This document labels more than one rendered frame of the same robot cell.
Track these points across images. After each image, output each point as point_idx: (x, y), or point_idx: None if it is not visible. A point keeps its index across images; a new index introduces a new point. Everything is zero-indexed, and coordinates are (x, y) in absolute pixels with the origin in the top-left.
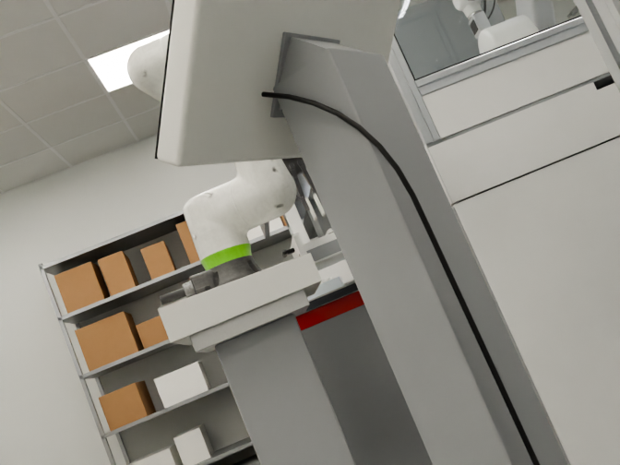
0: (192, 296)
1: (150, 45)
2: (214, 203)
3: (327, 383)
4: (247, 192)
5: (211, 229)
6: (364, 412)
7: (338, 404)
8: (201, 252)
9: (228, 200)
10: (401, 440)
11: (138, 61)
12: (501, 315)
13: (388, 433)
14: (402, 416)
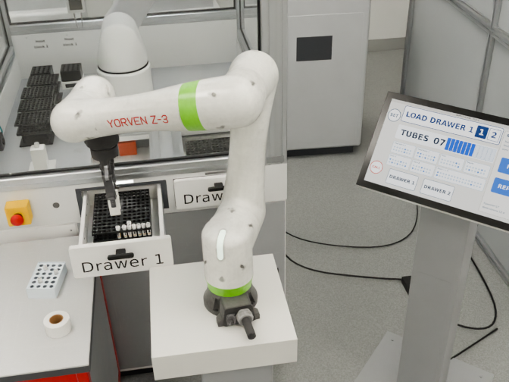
0: (291, 317)
1: (261, 83)
2: (254, 233)
3: (101, 363)
4: (262, 217)
5: (252, 256)
6: (107, 373)
7: (104, 377)
8: (245, 280)
9: (257, 227)
10: (112, 380)
11: (263, 101)
12: (284, 258)
13: (110, 380)
14: (110, 361)
